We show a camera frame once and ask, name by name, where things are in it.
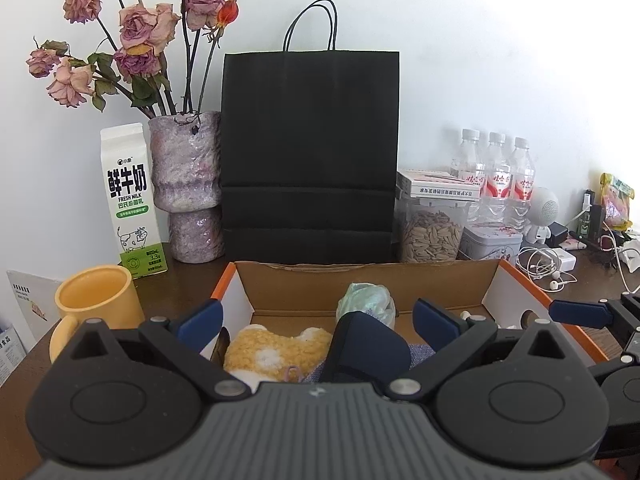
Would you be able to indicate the purple woven pouch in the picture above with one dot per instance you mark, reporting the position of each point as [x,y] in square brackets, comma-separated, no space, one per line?
[418,353]

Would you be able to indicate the yellow ceramic mug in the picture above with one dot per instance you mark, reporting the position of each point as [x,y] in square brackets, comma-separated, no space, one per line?
[105,292]

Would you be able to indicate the black paper bag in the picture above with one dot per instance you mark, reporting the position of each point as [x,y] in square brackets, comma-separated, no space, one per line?
[309,144]

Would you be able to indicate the clear jar of seeds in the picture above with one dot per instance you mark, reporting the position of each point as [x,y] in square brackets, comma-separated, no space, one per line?
[431,230]

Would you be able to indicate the pale green plush toy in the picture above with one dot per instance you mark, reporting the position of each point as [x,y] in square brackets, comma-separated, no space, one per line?
[371,299]

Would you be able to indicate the white robot figurine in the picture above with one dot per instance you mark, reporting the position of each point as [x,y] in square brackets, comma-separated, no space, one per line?
[542,211]

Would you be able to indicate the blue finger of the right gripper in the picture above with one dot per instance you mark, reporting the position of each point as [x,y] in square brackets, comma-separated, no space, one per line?
[581,313]

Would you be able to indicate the white earphones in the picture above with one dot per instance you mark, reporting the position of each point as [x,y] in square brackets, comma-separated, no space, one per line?
[548,268]

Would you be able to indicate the blue white booklet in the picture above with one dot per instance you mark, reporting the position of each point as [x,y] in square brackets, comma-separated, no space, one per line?
[12,353]

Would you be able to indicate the white charger with cable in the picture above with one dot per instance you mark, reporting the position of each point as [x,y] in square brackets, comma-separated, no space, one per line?
[621,254]

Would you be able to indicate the water bottle left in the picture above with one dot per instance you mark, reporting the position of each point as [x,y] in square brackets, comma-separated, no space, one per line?
[468,165]

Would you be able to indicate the water bottle middle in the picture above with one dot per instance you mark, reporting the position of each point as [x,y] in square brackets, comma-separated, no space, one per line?
[497,181]

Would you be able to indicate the navy glasses case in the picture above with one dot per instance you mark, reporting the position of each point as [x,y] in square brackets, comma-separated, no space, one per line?
[364,349]

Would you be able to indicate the white card leaflet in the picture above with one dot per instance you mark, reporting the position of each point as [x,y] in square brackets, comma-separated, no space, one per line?
[35,298]

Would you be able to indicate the flat box on jar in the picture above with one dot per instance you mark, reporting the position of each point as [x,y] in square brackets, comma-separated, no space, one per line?
[436,184]

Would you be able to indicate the red cardboard box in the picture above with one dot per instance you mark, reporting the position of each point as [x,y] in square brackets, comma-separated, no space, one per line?
[289,299]

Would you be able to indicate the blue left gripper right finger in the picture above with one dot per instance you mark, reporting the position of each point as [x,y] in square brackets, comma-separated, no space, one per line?
[435,325]

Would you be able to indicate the white milk carton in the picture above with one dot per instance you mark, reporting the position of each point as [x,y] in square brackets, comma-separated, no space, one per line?
[126,172]

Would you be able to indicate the purple mottled vase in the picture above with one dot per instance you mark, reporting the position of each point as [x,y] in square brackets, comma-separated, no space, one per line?
[185,150]

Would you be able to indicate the dried pink roses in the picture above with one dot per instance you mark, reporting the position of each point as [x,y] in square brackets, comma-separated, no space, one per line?
[136,67]

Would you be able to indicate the water bottle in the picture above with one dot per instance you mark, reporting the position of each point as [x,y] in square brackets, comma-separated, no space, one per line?
[497,181]
[522,184]
[468,165]

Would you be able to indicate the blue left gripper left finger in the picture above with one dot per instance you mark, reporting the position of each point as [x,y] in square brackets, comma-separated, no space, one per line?
[202,326]

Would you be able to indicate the yellow snack packet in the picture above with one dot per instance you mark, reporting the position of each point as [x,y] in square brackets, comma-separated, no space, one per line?
[615,200]

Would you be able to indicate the white metal tin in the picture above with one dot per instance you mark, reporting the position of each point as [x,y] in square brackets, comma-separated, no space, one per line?
[490,242]

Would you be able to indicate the water bottle right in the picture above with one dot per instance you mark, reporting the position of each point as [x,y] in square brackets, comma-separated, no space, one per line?
[522,184]

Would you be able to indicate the yellow white plush toy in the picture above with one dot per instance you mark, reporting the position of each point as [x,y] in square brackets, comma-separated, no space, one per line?
[256,355]

